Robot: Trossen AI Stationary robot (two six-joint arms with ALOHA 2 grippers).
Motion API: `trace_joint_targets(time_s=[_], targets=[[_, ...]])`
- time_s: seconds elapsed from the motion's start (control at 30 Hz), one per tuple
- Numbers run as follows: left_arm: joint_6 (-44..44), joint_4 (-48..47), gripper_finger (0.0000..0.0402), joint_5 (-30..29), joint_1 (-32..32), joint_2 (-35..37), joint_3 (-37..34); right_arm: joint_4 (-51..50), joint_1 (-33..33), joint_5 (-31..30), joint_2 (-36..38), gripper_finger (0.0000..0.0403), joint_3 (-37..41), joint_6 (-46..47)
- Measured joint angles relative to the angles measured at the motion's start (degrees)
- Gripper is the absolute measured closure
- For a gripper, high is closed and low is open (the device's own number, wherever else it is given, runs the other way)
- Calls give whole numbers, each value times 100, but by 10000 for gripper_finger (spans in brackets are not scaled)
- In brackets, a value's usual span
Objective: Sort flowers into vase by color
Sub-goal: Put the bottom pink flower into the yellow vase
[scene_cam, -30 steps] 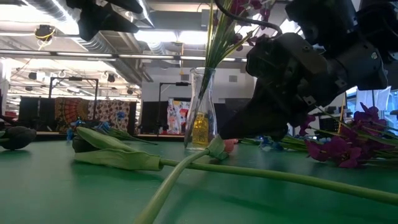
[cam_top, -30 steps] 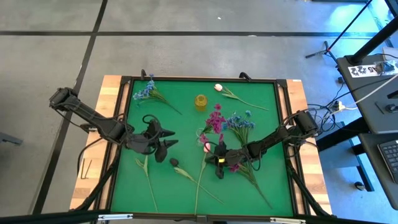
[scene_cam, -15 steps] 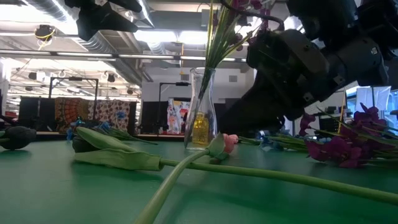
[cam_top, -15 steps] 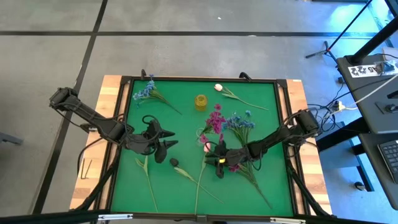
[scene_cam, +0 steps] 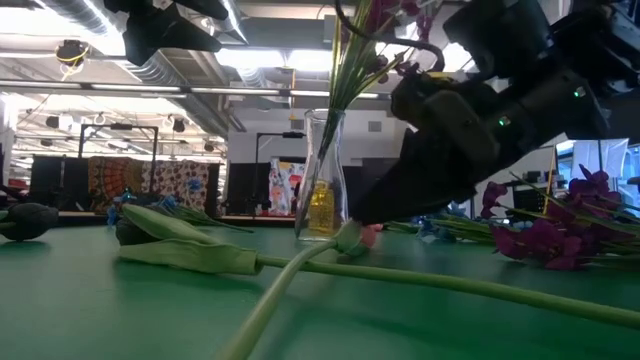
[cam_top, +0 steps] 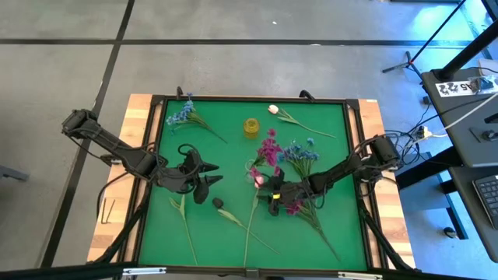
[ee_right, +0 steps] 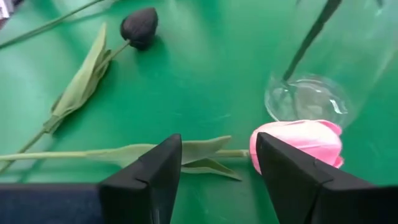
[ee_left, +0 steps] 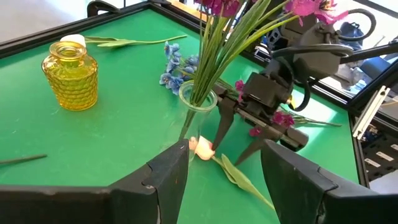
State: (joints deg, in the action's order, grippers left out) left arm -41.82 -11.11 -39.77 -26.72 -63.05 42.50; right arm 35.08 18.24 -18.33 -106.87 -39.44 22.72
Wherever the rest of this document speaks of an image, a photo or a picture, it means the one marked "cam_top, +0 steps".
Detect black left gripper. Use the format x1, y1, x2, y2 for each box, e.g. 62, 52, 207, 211
156, 150, 224, 194

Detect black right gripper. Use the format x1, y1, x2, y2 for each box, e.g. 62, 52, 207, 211
257, 170, 314, 208

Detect pink artificial tulip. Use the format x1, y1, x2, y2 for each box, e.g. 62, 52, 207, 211
267, 103, 338, 139
243, 175, 266, 268

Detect magenta artificial flower bunch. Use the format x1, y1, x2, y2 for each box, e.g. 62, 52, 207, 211
286, 198, 342, 262
248, 128, 284, 179

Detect green tulip stem with leaves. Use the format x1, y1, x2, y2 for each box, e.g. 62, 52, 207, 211
212, 197, 280, 256

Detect dark artificial tulip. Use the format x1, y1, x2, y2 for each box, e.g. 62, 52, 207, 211
168, 194, 199, 267

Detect blue artificial flower bunch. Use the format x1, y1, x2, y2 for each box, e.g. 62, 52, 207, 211
166, 92, 229, 144
276, 137, 321, 184

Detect clear glass vase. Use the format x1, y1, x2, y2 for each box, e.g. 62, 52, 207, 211
244, 158, 261, 179

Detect yellow glass vase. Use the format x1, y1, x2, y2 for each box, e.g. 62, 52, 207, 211
243, 117, 261, 140

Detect green table mat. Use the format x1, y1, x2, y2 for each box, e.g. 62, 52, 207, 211
138, 99, 369, 271

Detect black desk foot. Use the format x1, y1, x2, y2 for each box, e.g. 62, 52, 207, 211
395, 145, 464, 191

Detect black tripod stand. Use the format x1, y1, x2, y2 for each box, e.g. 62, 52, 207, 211
381, 0, 468, 79

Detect grey chair base leg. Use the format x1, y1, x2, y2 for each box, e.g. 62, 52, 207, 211
0, 165, 30, 182

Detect grey keyboard desk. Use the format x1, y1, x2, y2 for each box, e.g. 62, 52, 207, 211
449, 166, 498, 264

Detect dark grey desk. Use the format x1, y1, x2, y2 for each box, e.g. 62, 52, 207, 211
421, 68, 498, 169

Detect white label sheet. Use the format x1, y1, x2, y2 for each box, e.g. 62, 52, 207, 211
434, 79, 479, 98

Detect black keyboard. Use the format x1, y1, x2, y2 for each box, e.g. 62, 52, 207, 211
472, 173, 498, 230

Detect black table frame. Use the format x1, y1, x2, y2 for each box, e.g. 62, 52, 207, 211
118, 93, 390, 278

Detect black diagonal frame strut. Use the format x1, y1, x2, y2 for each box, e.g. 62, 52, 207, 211
91, 201, 151, 265
359, 208, 416, 272

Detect silver metal bracket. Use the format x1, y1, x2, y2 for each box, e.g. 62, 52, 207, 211
337, 271, 384, 280
122, 267, 167, 277

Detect black power cable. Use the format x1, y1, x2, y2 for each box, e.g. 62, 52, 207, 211
383, 128, 429, 166

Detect white desk cable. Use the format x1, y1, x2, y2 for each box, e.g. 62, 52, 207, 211
427, 91, 498, 138

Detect black desk post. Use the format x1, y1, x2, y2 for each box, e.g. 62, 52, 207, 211
438, 19, 498, 82

